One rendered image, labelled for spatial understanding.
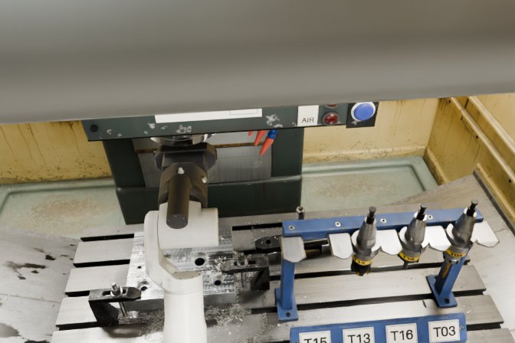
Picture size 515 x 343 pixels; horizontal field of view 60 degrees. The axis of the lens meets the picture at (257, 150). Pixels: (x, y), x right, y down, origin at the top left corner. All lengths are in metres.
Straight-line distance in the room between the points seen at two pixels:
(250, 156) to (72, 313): 0.72
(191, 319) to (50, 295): 1.05
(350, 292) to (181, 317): 0.68
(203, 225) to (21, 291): 1.13
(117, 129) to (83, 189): 1.52
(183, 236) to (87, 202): 1.43
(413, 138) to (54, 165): 1.64
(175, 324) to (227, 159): 0.87
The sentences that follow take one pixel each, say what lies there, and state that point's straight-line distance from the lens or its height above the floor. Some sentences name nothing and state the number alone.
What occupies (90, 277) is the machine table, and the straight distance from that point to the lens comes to 1.46.
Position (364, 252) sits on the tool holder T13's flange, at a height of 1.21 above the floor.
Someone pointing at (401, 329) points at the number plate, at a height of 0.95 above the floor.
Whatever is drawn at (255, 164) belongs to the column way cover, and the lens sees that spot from 1.58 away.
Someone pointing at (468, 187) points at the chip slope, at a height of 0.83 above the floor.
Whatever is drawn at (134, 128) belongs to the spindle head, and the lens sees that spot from 0.69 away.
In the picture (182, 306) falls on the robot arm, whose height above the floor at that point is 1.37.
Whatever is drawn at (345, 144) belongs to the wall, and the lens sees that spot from 2.11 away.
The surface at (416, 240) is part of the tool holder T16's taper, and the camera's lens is 1.06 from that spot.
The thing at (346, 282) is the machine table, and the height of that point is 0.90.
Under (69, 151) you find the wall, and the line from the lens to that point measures 2.14.
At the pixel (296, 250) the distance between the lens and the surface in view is 1.02.
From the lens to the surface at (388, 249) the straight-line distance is 1.06.
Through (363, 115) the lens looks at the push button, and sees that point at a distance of 0.69.
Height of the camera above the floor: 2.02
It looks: 40 degrees down
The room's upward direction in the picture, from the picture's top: 1 degrees counter-clockwise
